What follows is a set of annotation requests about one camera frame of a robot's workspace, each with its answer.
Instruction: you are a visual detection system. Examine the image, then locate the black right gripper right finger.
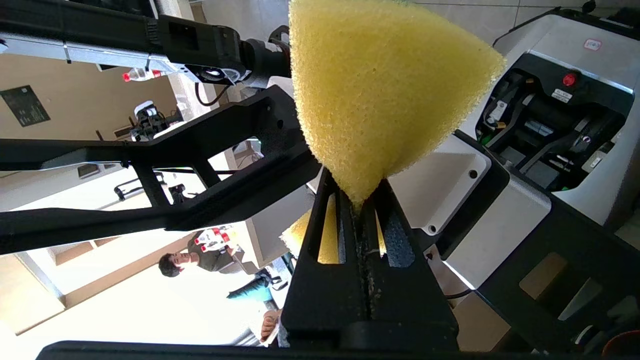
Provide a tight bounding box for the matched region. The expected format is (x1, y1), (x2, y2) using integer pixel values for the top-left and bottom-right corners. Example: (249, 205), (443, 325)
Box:
(350, 177), (461, 352)

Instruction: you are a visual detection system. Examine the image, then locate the white black background robot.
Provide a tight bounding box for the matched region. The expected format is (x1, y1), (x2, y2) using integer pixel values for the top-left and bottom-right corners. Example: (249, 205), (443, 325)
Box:
(129, 100), (174, 144)

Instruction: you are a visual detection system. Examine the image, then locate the white robot base chassis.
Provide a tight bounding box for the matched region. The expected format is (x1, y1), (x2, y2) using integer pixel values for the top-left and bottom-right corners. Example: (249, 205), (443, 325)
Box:
(390, 10), (640, 356)

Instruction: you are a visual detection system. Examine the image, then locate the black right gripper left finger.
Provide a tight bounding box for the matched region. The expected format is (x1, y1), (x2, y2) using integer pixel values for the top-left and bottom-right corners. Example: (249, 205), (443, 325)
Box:
(281, 167), (372, 349)

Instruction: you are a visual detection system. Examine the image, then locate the teal cloth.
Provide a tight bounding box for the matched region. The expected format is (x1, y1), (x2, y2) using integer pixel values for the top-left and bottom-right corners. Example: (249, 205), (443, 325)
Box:
(227, 277), (282, 303)

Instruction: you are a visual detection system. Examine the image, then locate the person in dark shirt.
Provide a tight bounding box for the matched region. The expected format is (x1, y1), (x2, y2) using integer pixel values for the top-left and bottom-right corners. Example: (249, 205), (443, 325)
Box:
(159, 227), (247, 277)

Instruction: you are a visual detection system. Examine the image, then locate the black silver torso link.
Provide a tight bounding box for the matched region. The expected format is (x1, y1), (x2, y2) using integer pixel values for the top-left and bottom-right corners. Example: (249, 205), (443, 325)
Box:
(0, 0), (292, 87)

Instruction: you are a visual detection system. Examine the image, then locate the black wall sign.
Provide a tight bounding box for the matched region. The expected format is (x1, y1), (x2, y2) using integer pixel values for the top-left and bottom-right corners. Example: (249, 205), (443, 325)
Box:
(0, 85), (52, 128)

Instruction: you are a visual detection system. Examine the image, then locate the black truss torso link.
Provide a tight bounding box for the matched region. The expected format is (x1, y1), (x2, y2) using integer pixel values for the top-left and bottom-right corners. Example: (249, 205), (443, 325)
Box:
(0, 85), (323, 256)

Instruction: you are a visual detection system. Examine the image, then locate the yellow sponge green backing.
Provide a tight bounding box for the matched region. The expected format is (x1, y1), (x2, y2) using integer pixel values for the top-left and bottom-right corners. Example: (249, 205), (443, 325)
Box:
(280, 0), (507, 266)

